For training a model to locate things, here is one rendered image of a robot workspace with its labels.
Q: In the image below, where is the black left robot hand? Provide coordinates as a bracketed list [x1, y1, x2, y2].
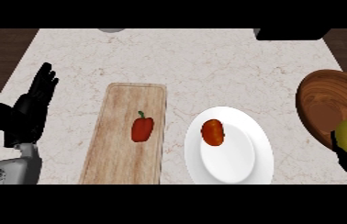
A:
[0, 62, 60, 149]

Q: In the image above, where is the yellow-green lemon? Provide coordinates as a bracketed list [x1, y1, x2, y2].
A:
[333, 119, 347, 152]

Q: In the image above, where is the white round plate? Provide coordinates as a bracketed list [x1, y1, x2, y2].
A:
[182, 106, 274, 185]

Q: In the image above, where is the brown wooden bowl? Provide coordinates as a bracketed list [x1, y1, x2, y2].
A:
[293, 69, 347, 151]

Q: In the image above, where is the pale wooden cutting board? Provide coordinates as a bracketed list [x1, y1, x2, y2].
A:
[78, 82, 169, 185]

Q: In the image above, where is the red bell pepper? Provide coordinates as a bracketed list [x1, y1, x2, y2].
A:
[129, 110, 156, 143]

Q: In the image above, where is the grey round object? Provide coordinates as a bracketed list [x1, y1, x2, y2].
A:
[97, 28, 126, 34]

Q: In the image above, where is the orange-red oval fruit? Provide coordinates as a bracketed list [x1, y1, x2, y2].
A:
[199, 118, 225, 148]

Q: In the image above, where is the black appliance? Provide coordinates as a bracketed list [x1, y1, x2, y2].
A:
[253, 28, 333, 41]

